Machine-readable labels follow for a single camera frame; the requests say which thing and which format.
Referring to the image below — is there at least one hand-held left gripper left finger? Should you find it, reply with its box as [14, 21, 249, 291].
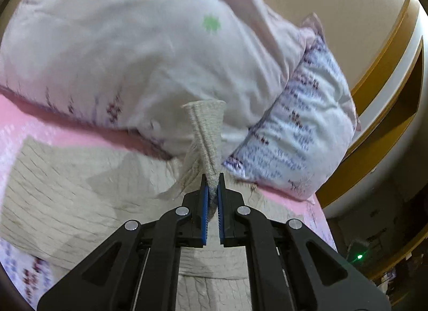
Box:
[37, 173, 210, 311]

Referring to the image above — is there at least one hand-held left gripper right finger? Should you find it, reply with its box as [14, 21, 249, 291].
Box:
[217, 172, 392, 311]

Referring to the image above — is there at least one beige knitted sweater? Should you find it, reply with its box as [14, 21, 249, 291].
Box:
[3, 100, 326, 311]

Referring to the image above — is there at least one small white patterned pillow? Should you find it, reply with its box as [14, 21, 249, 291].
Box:
[222, 13, 363, 201]

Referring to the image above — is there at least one large white patterned pillow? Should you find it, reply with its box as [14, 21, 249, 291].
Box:
[0, 0, 311, 161]

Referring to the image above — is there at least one wooden headboard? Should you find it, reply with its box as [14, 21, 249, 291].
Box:
[314, 0, 428, 211]

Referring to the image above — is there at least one pink bed sheet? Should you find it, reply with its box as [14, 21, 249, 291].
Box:
[0, 93, 338, 310]

